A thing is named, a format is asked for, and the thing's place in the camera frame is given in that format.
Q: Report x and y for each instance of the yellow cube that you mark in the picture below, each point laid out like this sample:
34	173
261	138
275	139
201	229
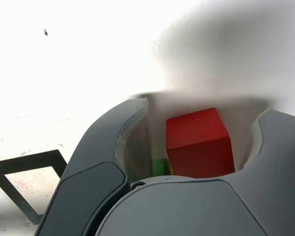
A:
171	172

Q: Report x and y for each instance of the black tape square outline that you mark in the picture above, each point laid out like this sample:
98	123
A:
27	162

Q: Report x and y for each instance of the red cube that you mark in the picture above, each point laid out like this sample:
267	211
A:
199	142

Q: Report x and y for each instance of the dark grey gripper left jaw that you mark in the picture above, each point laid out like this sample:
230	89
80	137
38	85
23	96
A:
96	147

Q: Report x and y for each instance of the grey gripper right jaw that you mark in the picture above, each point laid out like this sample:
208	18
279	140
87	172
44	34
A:
211	209

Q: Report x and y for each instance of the green cube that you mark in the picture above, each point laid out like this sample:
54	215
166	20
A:
159	167

